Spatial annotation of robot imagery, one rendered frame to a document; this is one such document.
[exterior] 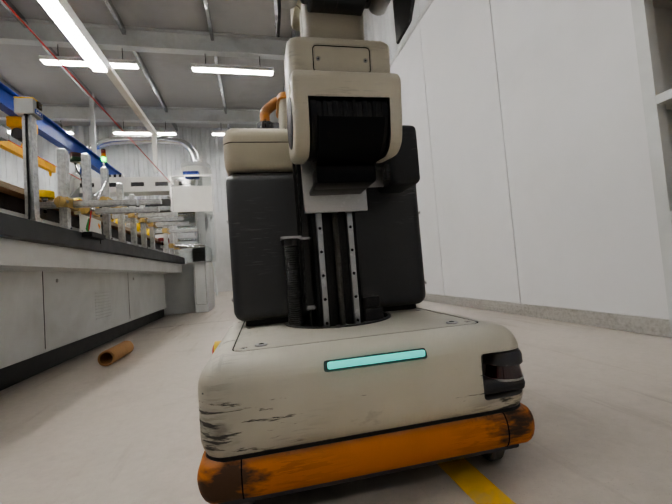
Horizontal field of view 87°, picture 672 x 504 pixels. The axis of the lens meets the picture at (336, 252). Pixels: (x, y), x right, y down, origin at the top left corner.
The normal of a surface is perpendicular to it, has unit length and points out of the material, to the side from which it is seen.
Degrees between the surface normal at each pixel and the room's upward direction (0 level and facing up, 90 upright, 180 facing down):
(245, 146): 90
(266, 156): 90
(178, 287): 90
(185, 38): 90
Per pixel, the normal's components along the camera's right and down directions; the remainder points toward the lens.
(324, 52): 0.21, 0.07
